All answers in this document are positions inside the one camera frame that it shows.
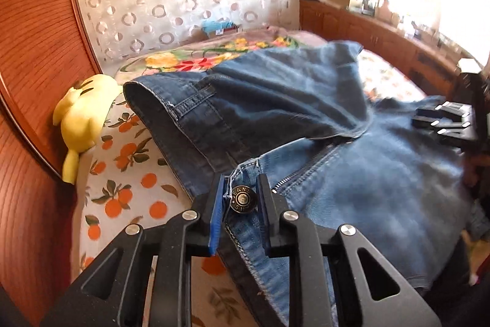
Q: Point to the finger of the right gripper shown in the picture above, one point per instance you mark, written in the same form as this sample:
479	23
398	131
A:
455	134
455	112

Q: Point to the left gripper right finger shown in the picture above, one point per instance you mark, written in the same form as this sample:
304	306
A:
287	234

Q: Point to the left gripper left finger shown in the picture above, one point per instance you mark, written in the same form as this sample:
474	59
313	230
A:
195	232

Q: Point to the blue denim jeans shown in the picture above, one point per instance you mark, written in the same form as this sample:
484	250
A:
300	116

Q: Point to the wooden side cabinet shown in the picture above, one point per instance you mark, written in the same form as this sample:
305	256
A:
428	68

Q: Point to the orange print white bedsheet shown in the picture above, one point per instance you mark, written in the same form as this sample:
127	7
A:
125	179

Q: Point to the yellow plush toy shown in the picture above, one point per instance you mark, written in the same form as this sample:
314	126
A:
81	116

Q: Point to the floral pink blanket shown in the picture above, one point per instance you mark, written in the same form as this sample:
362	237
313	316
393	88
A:
206	54

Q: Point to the turquoise item on box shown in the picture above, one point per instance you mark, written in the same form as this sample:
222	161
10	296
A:
217	28

